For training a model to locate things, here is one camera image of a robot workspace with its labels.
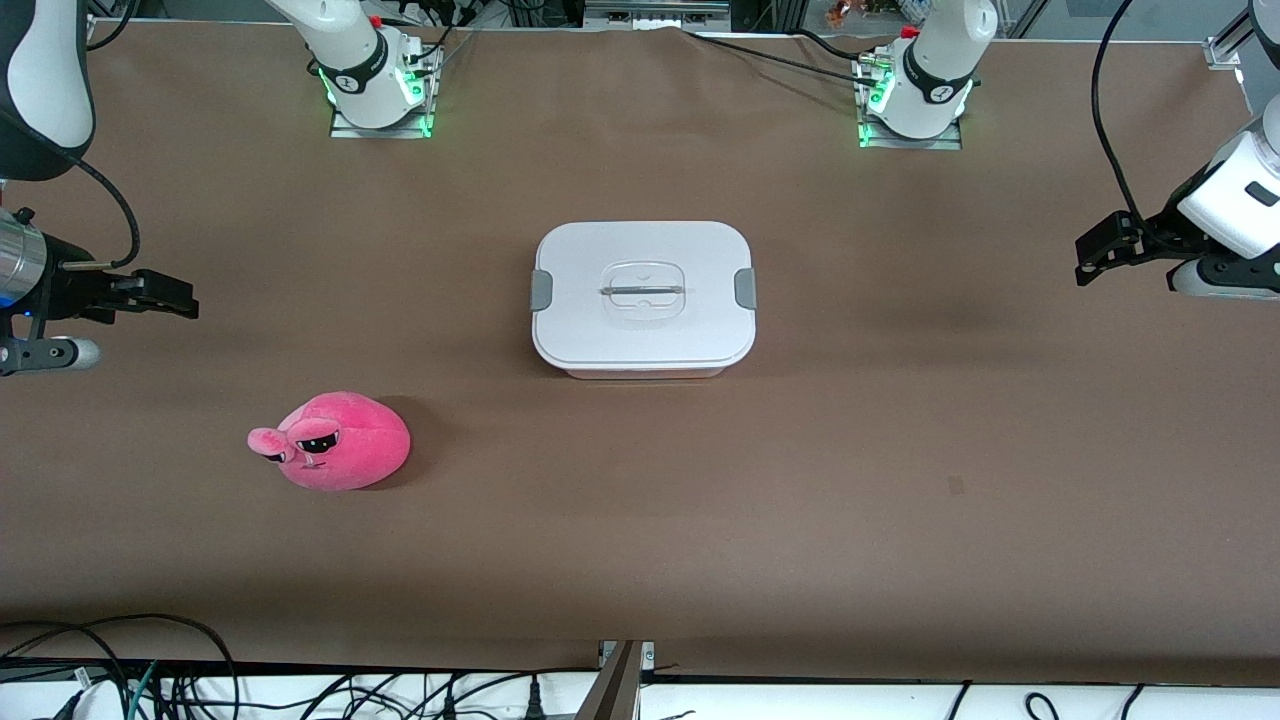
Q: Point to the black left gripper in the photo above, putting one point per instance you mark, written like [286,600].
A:
[1150,243]

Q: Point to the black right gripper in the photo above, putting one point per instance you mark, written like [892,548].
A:
[70,290]

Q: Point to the pink plush toy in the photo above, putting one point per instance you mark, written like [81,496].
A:
[350,450]

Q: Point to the white box lid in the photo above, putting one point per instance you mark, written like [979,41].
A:
[640,335]

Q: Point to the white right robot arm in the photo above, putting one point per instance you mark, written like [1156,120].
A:
[45,80]

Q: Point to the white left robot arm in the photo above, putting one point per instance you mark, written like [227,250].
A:
[930,70]

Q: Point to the white storage box base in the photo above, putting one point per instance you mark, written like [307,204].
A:
[640,372]

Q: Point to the brown table cover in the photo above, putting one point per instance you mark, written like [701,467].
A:
[640,540]

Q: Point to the black power plug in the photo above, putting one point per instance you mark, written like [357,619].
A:
[534,702]

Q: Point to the white lower shelf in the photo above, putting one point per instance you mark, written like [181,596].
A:
[800,705]

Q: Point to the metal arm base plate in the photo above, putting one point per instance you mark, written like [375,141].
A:
[345,128]
[945,142]

